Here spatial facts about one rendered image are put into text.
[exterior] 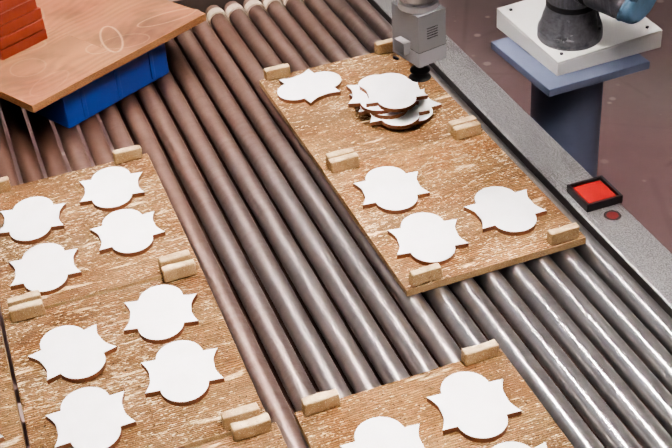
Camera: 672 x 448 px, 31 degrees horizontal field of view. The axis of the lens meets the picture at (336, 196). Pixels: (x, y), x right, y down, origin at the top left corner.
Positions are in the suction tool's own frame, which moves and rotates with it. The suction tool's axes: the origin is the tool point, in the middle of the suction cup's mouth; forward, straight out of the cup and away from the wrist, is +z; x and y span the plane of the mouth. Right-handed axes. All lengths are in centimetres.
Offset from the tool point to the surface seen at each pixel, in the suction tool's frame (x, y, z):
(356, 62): 12.2, -41.2, 18.4
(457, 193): -2.2, 14.1, 18.4
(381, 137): -1.9, -11.4, 18.4
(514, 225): -1.3, 29.6, 17.4
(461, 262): -14.7, 31.2, 18.4
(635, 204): 121, -53, 112
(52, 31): -43, -82, 8
